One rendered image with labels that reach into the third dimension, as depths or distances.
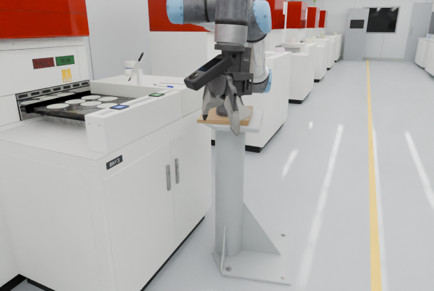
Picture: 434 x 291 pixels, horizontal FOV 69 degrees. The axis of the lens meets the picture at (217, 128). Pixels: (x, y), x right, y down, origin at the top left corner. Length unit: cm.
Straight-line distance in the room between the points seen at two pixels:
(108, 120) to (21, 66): 66
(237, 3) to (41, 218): 125
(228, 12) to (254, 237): 145
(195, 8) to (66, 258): 121
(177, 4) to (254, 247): 149
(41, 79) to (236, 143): 103
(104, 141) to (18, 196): 57
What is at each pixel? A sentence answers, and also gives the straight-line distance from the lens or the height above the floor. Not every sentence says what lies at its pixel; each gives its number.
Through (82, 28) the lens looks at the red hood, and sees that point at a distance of 193.
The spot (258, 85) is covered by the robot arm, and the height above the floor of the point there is 101.
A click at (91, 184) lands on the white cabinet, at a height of 72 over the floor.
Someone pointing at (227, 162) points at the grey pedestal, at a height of 60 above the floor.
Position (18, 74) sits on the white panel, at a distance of 175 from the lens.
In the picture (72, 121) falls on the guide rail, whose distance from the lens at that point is 166.
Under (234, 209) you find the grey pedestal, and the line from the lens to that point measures 178.
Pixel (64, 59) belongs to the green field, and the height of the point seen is 110.
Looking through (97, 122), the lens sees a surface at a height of 94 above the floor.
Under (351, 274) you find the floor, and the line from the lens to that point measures 201.
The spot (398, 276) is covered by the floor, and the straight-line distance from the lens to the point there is 210.
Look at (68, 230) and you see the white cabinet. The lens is 151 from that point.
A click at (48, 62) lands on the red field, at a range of 184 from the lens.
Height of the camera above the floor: 127
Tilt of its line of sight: 18 degrees down
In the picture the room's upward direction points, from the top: straight up
